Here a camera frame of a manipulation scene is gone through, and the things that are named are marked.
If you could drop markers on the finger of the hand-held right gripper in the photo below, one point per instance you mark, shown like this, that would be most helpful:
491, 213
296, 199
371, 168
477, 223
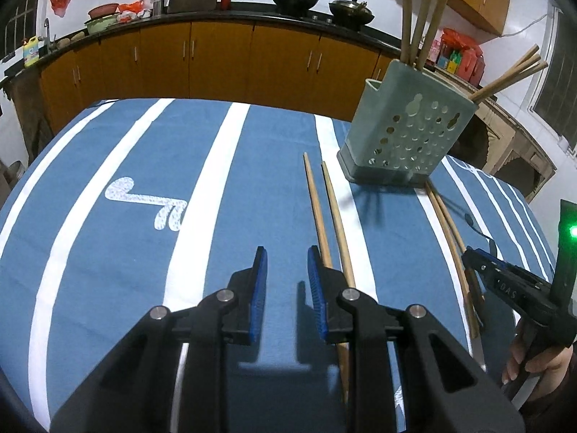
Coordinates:
493, 250
509, 286

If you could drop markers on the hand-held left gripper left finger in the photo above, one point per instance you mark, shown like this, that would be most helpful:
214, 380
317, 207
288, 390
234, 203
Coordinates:
259, 297

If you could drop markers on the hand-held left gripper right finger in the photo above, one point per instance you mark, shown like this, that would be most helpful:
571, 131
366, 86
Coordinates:
315, 297

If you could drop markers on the green perforated utensil holder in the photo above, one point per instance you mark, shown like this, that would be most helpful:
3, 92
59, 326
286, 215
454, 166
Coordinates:
405, 121

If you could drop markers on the person's right forearm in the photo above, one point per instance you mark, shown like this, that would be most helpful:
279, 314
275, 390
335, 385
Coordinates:
559, 410

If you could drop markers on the person's right hand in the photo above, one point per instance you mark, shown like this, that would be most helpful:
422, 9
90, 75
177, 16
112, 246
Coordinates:
554, 365

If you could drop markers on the beige side table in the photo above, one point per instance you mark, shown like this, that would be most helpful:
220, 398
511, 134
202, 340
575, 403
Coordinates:
509, 131

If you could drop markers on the barred window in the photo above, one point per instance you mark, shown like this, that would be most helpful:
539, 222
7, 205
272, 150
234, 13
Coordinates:
556, 90
25, 18

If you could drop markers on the blue white striped tablecloth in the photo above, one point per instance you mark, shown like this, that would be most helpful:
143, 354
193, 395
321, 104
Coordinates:
90, 234

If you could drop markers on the red containers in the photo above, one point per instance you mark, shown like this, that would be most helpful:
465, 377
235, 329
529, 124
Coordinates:
473, 65

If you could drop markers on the pink bottle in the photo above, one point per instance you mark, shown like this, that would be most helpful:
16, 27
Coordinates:
436, 50

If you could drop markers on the large red plastic bag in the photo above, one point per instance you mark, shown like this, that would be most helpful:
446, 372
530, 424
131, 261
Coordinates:
460, 37

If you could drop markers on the wooden base cabinets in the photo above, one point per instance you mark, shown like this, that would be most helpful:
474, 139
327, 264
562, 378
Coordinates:
216, 63

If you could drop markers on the dark pot with lid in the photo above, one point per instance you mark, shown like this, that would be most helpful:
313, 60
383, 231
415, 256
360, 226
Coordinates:
351, 12

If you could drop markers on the black kitchen countertop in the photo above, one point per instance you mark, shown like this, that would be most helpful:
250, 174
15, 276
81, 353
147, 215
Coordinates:
225, 17

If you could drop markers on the black wok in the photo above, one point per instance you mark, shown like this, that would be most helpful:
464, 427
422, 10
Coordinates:
294, 3

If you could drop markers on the steel cup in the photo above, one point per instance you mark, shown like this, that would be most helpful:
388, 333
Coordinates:
158, 7

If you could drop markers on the green basin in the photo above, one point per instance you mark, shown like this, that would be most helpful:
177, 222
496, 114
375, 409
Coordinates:
102, 24

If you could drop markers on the small red plastic bag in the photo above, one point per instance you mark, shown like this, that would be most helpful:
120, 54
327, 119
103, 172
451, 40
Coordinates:
131, 7

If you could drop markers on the red basin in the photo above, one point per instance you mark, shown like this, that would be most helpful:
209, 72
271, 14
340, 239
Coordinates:
103, 10

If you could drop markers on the yellow detergent bottle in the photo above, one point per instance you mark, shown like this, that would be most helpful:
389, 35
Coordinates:
31, 53

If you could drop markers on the metal faucet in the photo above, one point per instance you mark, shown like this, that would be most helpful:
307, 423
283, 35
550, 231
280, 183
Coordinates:
47, 31

